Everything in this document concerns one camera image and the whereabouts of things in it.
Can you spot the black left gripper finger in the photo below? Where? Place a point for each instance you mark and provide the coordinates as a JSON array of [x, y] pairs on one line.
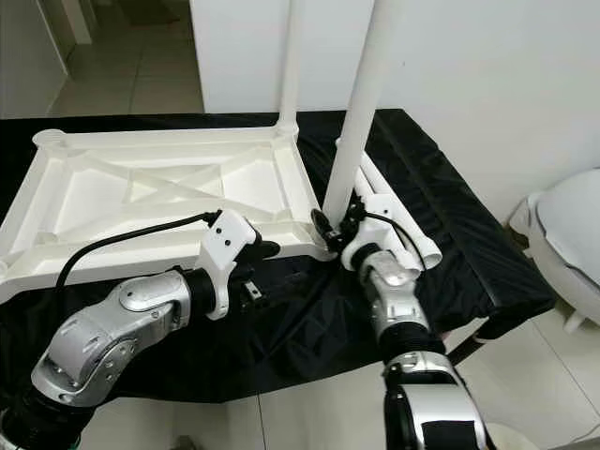
[[264, 250], [255, 294]]

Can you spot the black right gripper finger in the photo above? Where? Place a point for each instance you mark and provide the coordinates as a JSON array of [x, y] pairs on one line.
[[335, 242], [325, 221]]

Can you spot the white plastic table top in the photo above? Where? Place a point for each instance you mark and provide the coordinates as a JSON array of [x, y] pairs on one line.
[[103, 202]]

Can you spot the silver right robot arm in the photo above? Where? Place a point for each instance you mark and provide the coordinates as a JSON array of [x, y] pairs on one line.
[[398, 300]]

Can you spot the black tablecloth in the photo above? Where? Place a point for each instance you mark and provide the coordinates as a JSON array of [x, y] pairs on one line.
[[487, 272]]

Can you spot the silver robot left leg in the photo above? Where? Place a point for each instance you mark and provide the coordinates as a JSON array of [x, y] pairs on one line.
[[186, 442]]

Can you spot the black metal table leg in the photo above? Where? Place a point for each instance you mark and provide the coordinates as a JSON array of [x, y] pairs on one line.
[[469, 349]]

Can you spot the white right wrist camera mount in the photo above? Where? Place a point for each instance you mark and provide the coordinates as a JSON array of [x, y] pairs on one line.
[[370, 234]]

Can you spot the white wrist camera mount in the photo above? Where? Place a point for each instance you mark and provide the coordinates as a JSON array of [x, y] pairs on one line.
[[370, 234], [227, 242]]

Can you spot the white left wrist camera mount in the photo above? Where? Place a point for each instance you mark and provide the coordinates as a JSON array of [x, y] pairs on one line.
[[227, 242]]

